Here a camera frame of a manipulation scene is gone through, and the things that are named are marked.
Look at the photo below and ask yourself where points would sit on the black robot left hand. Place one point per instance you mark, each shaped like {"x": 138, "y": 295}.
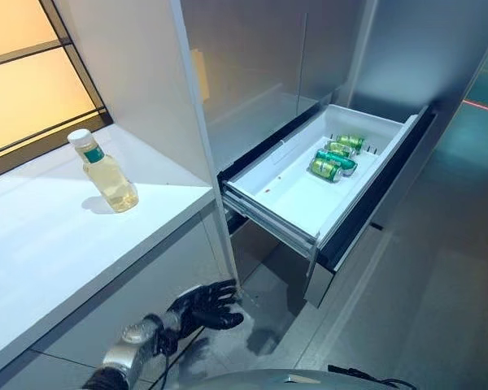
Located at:
{"x": 205, "y": 305}

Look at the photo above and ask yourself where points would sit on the white fridge drawer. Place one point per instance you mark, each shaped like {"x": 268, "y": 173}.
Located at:
{"x": 309, "y": 195}

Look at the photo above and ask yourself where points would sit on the stainless steel fridge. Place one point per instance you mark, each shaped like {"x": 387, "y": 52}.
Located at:
{"x": 293, "y": 81}

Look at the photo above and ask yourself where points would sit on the grey robot torso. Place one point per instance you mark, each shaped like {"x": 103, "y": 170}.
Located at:
{"x": 276, "y": 381}

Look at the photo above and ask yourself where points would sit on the yellow drink bottle white cap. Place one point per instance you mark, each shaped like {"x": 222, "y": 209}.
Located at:
{"x": 107, "y": 178}

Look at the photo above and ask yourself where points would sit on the green drink can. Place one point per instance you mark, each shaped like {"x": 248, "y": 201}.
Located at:
{"x": 351, "y": 141}
{"x": 326, "y": 170}
{"x": 337, "y": 160}
{"x": 340, "y": 148}

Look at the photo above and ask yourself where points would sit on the black framed window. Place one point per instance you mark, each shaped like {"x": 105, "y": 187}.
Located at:
{"x": 32, "y": 73}

